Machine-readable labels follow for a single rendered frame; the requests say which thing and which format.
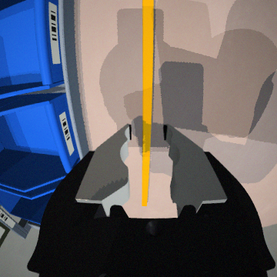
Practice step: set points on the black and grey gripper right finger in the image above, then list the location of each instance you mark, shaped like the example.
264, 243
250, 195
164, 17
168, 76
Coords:
199, 179

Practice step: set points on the blue open bin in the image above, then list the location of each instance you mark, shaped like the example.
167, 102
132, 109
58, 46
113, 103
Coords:
35, 143
30, 57
27, 205

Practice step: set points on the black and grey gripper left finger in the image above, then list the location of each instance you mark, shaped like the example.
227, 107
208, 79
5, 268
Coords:
97, 182

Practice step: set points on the olive green case with orange latches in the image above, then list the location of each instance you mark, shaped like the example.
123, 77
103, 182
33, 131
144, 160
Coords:
4, 230

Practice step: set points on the yellow bar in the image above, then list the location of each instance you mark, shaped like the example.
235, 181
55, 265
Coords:
147, 67

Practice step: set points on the grey metal shelf rack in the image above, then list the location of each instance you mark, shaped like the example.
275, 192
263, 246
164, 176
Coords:
70, 87

